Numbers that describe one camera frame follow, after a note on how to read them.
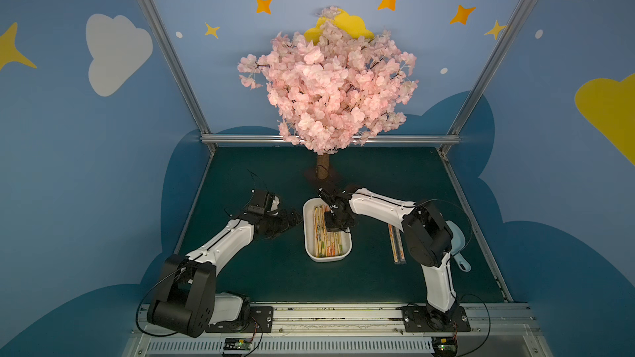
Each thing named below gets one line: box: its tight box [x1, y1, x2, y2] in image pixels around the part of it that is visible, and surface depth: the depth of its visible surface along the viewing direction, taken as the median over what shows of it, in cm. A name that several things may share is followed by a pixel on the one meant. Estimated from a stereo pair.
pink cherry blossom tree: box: [237, 5, 418, 181], surface depth 69 cm
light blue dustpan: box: [445, 219, 472, 273], surface depth 91 cm
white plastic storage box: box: [302, 196, 354, 262], surface depth 91 cm
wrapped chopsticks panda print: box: [313, 205, 327, 258], surface depth 91 cm
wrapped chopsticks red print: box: [326, 231, 337, 257], surface depth 90 cm
